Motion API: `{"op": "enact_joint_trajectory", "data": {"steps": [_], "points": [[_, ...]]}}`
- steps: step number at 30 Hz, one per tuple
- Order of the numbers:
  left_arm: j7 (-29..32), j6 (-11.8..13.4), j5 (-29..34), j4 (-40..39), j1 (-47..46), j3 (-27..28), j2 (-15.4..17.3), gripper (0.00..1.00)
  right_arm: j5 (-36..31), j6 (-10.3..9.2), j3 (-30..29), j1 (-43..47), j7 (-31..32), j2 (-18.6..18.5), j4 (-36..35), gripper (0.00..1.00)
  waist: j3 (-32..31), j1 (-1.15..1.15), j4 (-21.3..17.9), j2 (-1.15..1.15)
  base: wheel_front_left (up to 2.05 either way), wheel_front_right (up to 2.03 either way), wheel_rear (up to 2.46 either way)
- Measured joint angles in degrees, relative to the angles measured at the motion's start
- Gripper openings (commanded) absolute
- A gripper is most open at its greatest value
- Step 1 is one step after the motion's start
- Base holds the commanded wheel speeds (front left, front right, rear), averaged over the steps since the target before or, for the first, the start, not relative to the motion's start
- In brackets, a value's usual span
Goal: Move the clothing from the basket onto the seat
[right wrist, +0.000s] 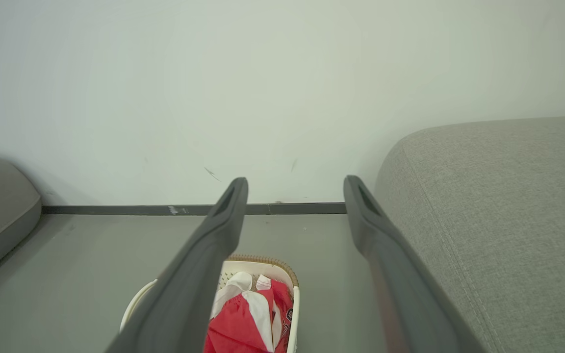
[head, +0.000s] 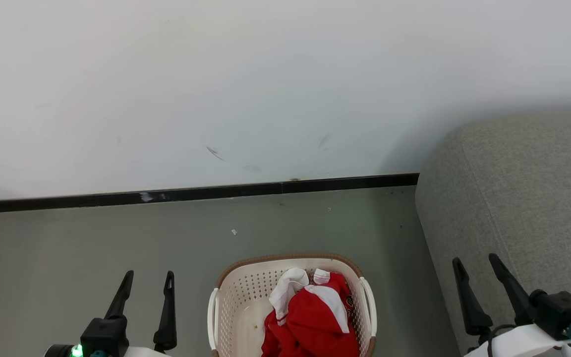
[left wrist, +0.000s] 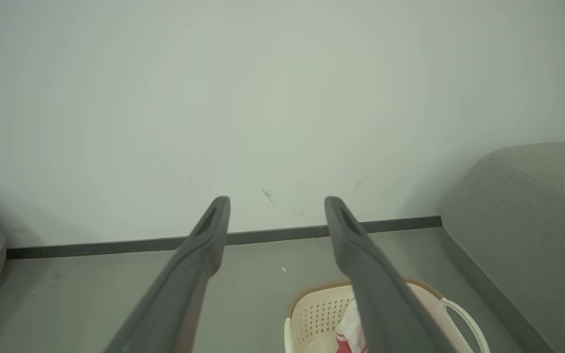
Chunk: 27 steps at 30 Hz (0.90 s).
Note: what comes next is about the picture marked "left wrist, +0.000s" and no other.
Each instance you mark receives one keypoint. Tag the dark grey baseboard strip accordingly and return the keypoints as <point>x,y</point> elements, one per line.
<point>115,245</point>

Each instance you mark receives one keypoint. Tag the cream perforated laundry basket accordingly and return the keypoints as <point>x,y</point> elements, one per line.
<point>317,314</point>

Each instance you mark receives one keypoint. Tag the red jersey with white trim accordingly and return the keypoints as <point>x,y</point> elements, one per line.
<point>343,346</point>

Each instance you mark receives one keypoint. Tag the grey fabric sofa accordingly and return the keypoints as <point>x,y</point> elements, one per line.
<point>532,220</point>

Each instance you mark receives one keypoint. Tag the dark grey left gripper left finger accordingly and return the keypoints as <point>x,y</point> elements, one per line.
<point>184,284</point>

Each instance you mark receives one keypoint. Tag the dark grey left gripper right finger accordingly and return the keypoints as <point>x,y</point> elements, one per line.
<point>380,304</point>

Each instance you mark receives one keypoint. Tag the white garment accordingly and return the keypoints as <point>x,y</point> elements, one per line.
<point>352,323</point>

